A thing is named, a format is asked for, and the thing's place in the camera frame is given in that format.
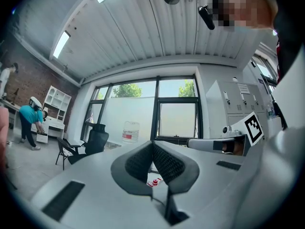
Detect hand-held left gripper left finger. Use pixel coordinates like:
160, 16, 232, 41
30, 140, 169, 229

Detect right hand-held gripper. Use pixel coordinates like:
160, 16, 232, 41
187, 112, 265, 157

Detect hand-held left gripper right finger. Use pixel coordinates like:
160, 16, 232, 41
152, 140, 258, 229

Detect grey clothes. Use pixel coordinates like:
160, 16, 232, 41
234, 44, 305, 229

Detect black mesh office chair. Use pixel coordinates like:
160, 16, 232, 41
68, 123, 110, 165

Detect small dark chair patterned cushion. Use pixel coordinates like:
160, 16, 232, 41
55, 137, 82, 171

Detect clear water jug red cap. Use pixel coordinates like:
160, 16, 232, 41
146, 177, 163, 188

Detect grey metal locker cabinet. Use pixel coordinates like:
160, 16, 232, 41
205, 79, 275, 140

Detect large water bottle red label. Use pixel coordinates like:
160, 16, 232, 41
122, 121, 141, 144

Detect white desk with drawers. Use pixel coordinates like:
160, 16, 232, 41
30, 117, 66, 143

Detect white shelf hutch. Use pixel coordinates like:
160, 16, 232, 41
43, 84, 72, 122

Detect pink padded armchair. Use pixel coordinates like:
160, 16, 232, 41
0, 105, 10, 169

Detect white side desk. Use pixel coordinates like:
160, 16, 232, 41
0, 98, 21, 128

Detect person's black red jersey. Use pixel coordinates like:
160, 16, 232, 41
273, 0, 305, 85

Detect person's head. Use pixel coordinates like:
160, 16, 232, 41
212, 0, 279, 31

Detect black window frame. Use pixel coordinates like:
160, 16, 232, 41
81, 75, 203, 143

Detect black head-mounted camera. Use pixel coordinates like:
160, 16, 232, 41
198, 5, 215, 31

